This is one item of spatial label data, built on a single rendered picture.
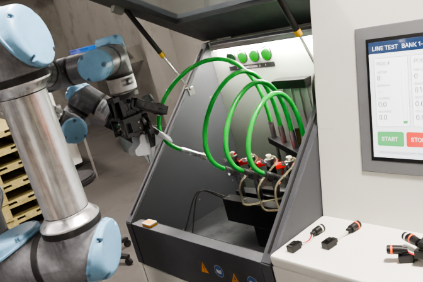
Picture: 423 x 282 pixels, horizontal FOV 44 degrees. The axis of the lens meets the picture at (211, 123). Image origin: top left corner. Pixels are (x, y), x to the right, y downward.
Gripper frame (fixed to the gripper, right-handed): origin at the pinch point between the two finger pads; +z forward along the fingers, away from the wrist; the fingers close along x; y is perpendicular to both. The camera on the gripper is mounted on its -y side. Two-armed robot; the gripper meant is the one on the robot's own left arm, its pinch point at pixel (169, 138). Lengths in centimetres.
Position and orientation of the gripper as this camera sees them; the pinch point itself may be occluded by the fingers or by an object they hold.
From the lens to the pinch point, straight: 166.7
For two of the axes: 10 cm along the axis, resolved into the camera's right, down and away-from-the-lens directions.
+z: 8.6, 5.1, 0.3
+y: -5.1, 8.6, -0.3
